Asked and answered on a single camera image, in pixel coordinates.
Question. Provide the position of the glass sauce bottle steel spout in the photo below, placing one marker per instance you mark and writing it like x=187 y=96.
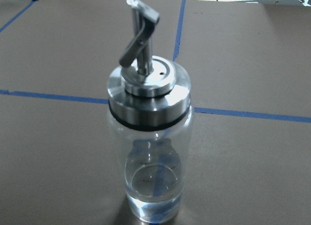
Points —
x=150 y=118

